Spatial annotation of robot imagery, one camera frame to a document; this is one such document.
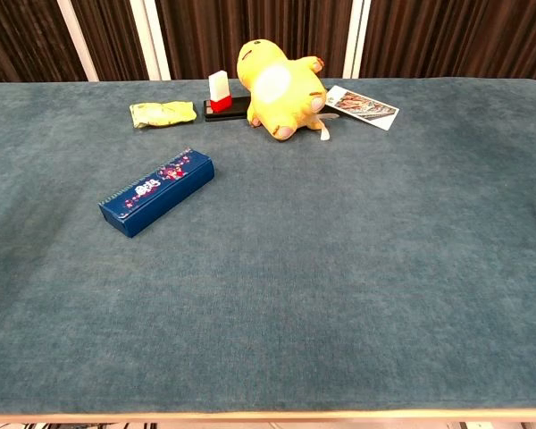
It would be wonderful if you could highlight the thin white slanted post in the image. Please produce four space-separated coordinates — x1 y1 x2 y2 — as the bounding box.
55 0 100 82

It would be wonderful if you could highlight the white printed photo card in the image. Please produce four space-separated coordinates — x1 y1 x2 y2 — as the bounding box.
324 85 400 131

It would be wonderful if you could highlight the black tray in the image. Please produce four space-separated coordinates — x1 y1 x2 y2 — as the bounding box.
203 96 252 122

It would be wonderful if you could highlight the small red white box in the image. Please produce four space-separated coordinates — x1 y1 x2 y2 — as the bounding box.
207 70 233 114

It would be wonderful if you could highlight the yellow plush duck toy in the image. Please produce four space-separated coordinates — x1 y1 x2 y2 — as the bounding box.
236 38 341 143

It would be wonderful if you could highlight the blue box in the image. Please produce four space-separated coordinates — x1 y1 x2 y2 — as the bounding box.
97 147 216 239

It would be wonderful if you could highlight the teal table cloth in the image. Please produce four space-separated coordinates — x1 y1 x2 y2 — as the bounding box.
0 78 536 415

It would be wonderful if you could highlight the yellow snack packet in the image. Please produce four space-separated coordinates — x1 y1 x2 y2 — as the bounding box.
129 100 197 130

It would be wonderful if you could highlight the wide white post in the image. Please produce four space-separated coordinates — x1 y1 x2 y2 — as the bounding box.
129 0 172 81

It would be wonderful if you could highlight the dark brown curtain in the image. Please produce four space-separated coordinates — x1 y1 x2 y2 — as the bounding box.
0 0 536 85

